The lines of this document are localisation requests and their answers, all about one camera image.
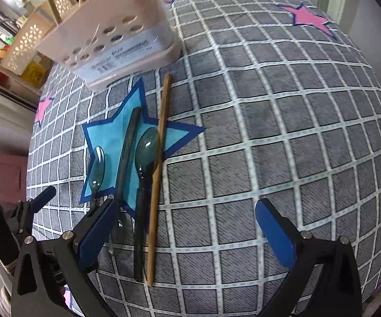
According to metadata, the pink perforated utensil holder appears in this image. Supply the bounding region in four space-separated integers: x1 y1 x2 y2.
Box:
36 0 181 91

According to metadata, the pink perforated storage cart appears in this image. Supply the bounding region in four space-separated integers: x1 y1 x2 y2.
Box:
0 0 79 90

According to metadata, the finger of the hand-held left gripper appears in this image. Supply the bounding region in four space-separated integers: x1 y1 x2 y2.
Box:
28 187 57 212

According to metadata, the grey checked star tablecloth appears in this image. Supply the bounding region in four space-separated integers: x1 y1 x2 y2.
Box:
27 0 381 317

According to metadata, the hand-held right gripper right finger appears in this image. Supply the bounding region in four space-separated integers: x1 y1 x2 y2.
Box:
255 198 364 317

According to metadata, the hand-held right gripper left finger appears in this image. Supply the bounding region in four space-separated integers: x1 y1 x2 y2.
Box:
10 199 119 317

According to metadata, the grey handled metal spoon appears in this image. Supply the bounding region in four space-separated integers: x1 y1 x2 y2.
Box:
134 128 161 283
89 145 108 205

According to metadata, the black chopstick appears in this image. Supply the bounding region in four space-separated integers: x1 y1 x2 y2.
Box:
108 107 142 256

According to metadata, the pink chair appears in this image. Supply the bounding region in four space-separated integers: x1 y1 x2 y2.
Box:
0 152 29 202

